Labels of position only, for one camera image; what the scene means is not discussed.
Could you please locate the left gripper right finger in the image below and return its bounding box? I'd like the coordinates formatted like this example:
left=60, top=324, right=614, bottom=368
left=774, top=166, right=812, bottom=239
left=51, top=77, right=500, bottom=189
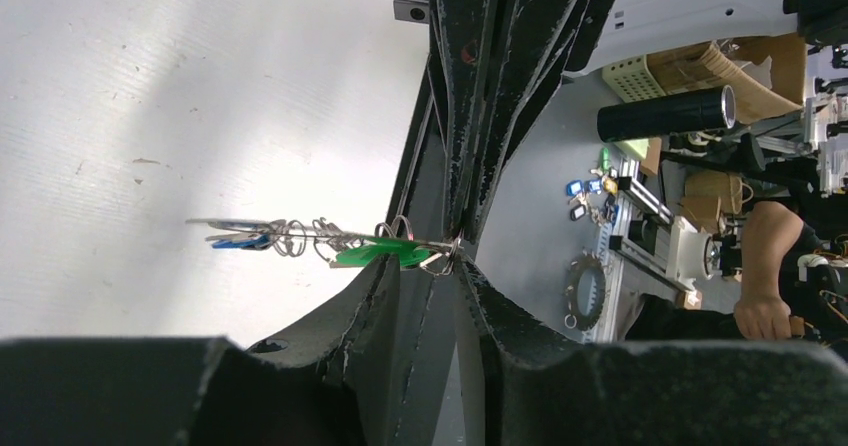
left=454, top=258, right=847, bottom=445

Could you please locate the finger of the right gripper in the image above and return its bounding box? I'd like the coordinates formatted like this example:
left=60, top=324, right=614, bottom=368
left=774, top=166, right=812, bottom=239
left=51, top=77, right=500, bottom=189
left=463, top=0, right=615, bottom=243
left=428, top=0, right=503, bottom=238

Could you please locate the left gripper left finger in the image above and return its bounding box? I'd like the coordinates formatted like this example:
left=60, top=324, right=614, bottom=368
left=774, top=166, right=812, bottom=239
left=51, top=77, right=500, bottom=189
left=1, top=255, right=400, bottom=445

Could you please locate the green tagged key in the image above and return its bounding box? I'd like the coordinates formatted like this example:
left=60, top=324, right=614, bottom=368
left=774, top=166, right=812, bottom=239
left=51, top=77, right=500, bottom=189
left=329, top=233, right=434, bottom=268

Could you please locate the keyring with keys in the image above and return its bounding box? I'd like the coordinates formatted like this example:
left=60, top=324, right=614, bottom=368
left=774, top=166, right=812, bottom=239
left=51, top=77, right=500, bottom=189
left=185, top=215, right=463, bottom=276

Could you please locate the spare metal keyring plate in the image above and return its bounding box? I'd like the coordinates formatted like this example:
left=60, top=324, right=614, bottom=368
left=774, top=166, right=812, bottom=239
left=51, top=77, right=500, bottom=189
left=564, top=253, right=607, bottom=332

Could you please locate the operator hand in background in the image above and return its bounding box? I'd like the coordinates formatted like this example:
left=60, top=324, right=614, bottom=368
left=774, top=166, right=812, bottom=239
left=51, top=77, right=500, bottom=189
left=733, top=293, right=792, bottom=340

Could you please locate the black cylinder flask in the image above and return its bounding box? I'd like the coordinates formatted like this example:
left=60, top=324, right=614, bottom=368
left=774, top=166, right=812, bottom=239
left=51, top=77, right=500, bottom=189
left=597, top=85, right=737, bottom=143

